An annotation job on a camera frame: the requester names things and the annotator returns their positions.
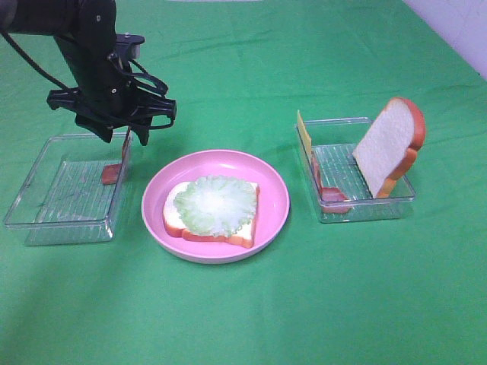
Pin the toast bread slice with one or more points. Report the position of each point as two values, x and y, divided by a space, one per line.
390 146
175 228

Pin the left clear plastic tray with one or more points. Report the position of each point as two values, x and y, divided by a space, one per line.
62 199

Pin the yellow cheese slice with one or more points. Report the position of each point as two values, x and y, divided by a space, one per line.
304 135

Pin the bacon strip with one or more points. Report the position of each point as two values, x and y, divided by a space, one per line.
326 193
111 172

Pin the pink round plate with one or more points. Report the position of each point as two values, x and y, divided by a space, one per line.
272 212

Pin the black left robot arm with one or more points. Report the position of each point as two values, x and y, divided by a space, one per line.
85 33

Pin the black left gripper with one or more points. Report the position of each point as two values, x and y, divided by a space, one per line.
133 104

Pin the green lettuce leaf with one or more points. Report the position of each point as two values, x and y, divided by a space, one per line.
216 205

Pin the clear plastic tray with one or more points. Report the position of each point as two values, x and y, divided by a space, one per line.
62 199
333 141

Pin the right clear plastic tray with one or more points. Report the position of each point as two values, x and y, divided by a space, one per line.
333 141

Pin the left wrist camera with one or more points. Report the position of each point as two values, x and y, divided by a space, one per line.
128 45

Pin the green tablecloth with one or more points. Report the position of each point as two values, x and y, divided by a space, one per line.
408 291

